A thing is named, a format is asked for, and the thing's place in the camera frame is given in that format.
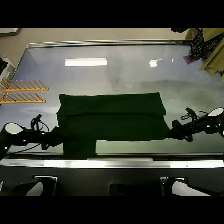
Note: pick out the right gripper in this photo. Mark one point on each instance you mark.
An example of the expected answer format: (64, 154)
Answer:
(177, 131)

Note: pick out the dark green garment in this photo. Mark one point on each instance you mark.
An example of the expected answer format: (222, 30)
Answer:
(113, 116)

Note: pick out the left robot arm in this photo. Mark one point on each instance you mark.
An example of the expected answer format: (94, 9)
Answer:
(23, 136)

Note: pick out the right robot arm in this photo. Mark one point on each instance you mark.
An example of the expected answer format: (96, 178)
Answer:
(208, 124)

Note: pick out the purple garment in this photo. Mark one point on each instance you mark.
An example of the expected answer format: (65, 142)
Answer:
(190, 60)

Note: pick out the olive garment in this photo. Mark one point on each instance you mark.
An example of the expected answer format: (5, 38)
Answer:
(215, 60)

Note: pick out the black patterned garment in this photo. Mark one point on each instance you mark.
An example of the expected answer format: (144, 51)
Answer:
(201, 45)

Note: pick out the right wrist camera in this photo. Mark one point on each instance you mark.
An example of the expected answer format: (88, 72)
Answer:
(189, 114)

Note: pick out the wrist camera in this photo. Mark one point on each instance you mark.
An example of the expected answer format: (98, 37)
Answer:
(189, 114)
(36, 121)

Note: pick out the silver frame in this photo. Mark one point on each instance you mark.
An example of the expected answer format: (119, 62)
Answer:
(110, 163)

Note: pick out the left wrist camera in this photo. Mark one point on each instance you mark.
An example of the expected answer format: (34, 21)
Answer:
(36, 121)

